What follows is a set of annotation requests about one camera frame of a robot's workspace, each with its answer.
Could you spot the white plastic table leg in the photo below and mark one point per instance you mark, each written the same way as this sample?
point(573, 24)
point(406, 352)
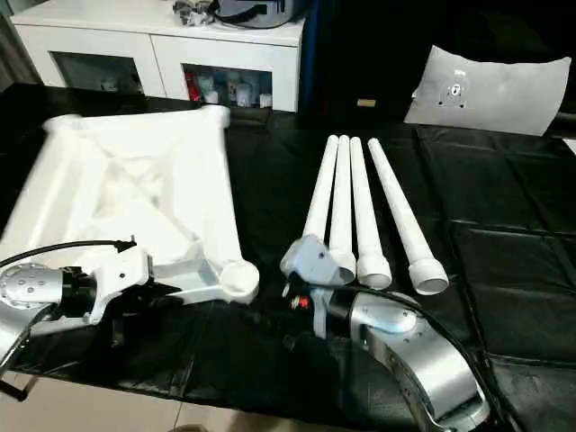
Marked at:
point(339, 202)
point(321, 189)
point(366, 216)
point(405, 211)

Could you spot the white plastic table top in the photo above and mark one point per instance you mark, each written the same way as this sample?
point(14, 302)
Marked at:
point(135, 180)

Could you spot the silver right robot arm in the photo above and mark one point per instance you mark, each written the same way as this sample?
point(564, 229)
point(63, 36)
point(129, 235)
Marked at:
point(427, 360)

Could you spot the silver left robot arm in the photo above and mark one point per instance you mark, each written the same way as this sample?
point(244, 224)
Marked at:
point(27, 288)

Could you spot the small white box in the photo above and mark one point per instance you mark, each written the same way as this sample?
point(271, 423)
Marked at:
point(265, 101)

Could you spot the black work mat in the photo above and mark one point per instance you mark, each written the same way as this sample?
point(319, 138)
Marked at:
point(495, 202)

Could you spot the red box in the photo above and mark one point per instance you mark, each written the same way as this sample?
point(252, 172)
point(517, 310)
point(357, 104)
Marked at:
point(192, 87)

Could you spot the white cabinet with glass doors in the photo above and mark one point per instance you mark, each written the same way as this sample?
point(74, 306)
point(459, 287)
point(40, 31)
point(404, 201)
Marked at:
point(157, 49)

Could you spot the grey curtain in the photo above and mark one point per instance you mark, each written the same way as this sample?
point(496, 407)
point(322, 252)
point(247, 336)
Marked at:
point(18, 45)

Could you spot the grey bag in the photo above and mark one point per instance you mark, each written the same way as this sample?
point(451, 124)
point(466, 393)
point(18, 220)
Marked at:
point(261, 15)

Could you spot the white flat board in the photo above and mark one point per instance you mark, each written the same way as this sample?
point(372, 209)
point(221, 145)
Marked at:
point(570, 146)

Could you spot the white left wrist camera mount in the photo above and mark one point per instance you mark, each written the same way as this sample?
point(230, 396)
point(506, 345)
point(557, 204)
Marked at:
point(117, 279)

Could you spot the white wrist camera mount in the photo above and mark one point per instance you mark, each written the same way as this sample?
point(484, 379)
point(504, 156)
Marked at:
point(315, 261)
point(117, 279)

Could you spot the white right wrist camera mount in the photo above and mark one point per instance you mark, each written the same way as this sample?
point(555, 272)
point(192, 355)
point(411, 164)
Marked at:
point(315, 261)

